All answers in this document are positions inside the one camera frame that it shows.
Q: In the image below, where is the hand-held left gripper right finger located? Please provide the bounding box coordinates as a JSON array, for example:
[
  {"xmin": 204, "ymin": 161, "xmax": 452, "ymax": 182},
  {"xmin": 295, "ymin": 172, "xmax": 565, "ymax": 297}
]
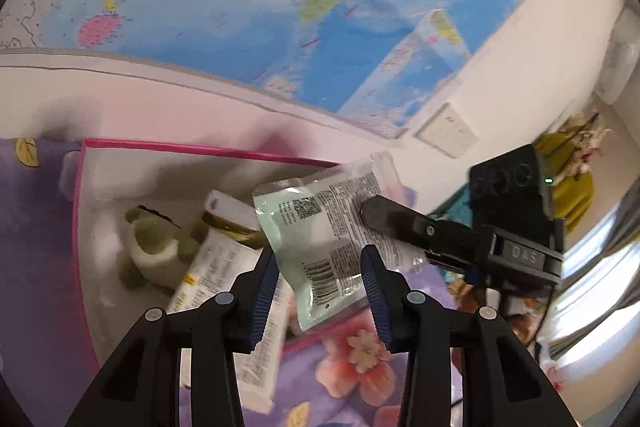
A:
[{"xmin": 360, "ymin": 244, "xmax": 581, "ymax": 427}]

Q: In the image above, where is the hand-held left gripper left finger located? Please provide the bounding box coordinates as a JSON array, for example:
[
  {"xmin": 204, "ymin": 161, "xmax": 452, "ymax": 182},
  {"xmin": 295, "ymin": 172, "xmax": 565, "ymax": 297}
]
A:
[{"xmin": 65, "ymin": 247, "xmax": 281, "ymax": 427}]

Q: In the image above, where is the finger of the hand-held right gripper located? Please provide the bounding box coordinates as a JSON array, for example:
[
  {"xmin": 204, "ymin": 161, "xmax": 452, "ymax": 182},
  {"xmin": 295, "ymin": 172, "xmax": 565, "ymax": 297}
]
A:
[
  {"xmin": 425, "ymin": 252, "xmax": 488, "ymax": 288},
  {"xmin": 360, "ymin": 194, "xmax": 496, "ymax": 268}
]

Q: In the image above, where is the white squeeze tube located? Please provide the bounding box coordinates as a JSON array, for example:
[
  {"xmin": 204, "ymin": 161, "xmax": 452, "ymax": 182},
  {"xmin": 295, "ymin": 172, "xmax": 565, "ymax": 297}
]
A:
[{"xmin": 167, "ymin": 227, "xmax": 263, "ymax": 315}]

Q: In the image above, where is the clear printed plastic bag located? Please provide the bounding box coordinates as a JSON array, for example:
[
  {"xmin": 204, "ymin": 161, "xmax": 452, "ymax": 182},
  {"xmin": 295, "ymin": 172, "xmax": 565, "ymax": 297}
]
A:
[{"xmin": 232, "ymin": 277, "xmax": 293, "ymax": 413}]

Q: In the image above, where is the green white packet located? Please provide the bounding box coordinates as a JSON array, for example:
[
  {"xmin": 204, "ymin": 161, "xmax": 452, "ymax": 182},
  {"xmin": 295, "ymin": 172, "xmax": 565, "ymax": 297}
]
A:
[{"xmin": 252, "ymin": 152, "xmax": 426, "ymax": 333}]

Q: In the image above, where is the white bottle brown print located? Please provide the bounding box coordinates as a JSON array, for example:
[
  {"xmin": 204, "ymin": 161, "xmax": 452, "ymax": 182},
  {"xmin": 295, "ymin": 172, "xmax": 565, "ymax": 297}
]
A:
[{"xmin": 200, "ymin": 189, "xmax": 266, "ymax": 248}]

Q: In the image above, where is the green plush toy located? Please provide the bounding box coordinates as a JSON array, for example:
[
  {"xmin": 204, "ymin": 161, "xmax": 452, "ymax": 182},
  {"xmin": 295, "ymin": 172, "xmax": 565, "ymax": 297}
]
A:
[{"xmin": 117, "ymin": 205, "xmax": 201, "ymax": 292}]

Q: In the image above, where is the pink cardboard box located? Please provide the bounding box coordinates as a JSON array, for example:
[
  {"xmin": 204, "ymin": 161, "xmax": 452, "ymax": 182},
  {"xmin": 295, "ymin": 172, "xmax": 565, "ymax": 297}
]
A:
[{"xmin": 72, "ymin": 138, "xmax": 401, "ymax": 373}]

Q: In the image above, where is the yellow soft toy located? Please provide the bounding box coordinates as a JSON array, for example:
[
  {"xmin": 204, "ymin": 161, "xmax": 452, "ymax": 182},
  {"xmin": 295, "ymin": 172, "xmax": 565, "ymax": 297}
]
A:
[{"xmin": 537, "ymin": 132, "xmax": 593, "ymax": 233}]

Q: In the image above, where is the cream soft toy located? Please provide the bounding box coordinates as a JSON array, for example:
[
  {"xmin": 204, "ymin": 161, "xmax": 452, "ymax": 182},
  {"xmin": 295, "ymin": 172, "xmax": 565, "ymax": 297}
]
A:
[{"xmin": 560, "ymin": 109, "xmax": 618, "ymax": 180}]

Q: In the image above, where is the grey white curtain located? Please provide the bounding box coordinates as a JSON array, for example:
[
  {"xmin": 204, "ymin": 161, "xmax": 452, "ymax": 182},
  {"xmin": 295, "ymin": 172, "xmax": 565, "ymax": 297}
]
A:
[{"xmin": 545, "ymin": 192, "xmax": 640, "ymax": 363}]

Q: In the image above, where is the white bulky object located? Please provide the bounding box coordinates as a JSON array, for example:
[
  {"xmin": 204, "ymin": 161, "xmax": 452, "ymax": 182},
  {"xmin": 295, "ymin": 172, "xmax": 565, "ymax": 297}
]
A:
[{"xmin": 597, "ymin": 7, "xmax": 640, "ymax": 105}]

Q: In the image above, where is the purple floral bedsheet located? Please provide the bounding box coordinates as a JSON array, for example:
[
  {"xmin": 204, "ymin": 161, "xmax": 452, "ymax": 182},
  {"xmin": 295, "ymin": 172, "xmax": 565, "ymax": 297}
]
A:
[{"xmin": 0, "ymin": 137, "xmax": 576, "ymax": 427}]

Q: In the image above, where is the black cable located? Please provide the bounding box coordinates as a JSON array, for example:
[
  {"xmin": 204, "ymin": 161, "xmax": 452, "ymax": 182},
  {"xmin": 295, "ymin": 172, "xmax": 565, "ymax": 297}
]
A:
[{"xmin": 530, "ymin": 282, "xmax": 556, "ymax": 358}]

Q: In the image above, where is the white wall socket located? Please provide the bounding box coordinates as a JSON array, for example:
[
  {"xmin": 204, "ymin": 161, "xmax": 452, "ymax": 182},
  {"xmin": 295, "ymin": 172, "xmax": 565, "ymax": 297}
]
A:
[{"xmin": 415, "ymin": 102, "xmax": 478, "ymax": 160}]

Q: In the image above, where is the colourful wall map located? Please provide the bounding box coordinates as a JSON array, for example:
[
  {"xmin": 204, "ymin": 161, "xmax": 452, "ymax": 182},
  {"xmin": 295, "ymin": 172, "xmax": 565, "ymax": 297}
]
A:
[{"xmin": 0, "ymin": 0, "xmax": 573, "ymax": 140}]

